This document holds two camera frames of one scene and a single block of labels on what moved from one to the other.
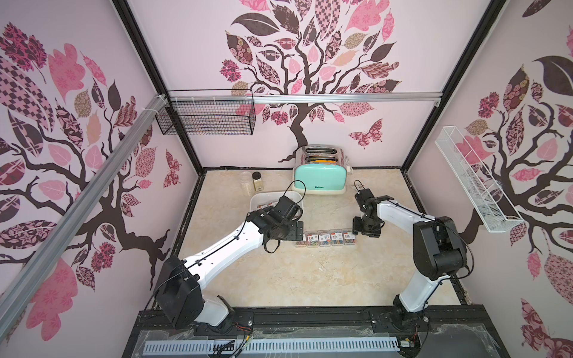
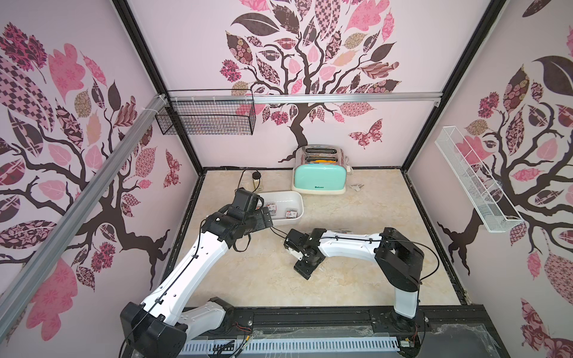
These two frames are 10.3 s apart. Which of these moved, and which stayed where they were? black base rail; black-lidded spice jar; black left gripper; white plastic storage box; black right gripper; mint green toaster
Moved: black left gripper; black right gripper
Stayed: white plastic storage box; black-lidded spice jar; mint green toaster; black base rail
